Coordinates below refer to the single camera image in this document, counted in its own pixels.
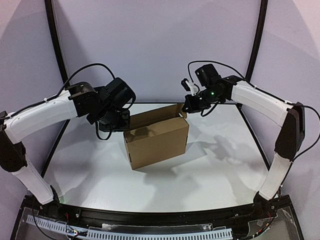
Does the brown cardboard box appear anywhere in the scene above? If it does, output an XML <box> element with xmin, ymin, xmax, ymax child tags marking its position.
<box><xmin>123</xmin><ymin>103</ymin><xmax>190</xmax><ymax>170</ymax></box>

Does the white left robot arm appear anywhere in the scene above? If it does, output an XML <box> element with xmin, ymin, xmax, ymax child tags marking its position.
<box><xmin>0</xmin><ymin>77</ymin><xmax>136</xmax><ymax>208</ymax></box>

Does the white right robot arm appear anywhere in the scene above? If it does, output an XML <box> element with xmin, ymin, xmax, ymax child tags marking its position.
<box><xmin>181</xmin><ymin>63</ymin><xmax>305</xmax><ymax>212</ymax></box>

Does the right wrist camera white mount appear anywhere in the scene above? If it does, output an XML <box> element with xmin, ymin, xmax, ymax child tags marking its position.
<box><xmin>181</xmin><ymin>78</ymin><xmax>200</xmax><ymax>96</ymax></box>

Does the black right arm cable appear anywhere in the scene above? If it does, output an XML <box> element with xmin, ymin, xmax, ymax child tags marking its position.
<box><xmin>187</xmin><ymin>60</ymin><xmax>320</xmax><ymax>161</ymax></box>

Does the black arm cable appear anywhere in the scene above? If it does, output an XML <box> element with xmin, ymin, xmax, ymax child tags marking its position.
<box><xmin>187</xmin><ymin>60</ymin><xmax>320</xmax><ymax>161</ymax></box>
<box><xmin>0</xmin><ymin>63</ymin><xmax>135</xmax><ymax>141</ymax></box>

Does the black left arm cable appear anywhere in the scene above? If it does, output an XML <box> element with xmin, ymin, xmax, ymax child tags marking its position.
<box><xmin>0</xmin><ymin>63</ymin><xmax>135</xmax><ymax>141</ymax></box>

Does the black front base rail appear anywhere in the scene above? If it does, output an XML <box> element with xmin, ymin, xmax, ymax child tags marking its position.
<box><xmin>12</xmin><ymin>194</ymin><xmax>306</xmax><ymax>240</ymax></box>

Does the white slotted cable duct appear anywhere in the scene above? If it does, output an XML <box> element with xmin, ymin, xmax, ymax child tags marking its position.
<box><xmin>24</xmin><ymin>214</ymin><xmax>233</xmax><ymax>240</ymax></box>

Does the right black frame post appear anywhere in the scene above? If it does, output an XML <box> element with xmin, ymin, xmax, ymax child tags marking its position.
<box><xmin>245</xmin><ymin>0</ymin><xmax>268</xmax><ymax>82</ymax></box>

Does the black frame post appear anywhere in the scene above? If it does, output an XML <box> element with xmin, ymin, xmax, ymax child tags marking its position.
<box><xmin>245</xmin><ymin>0</ymin><xmax>268</xmax><ymax>82</ymax></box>
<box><xmin>40</xmin><ymin>0</ymin><xmax>70</xmax><ymax>177</ymax></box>

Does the left black frame post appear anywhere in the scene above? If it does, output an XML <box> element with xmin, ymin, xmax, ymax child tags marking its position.
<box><xmin>40</xmin><ymin>0</ymin><xmax>70</xmax><ymax>177</ymax></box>

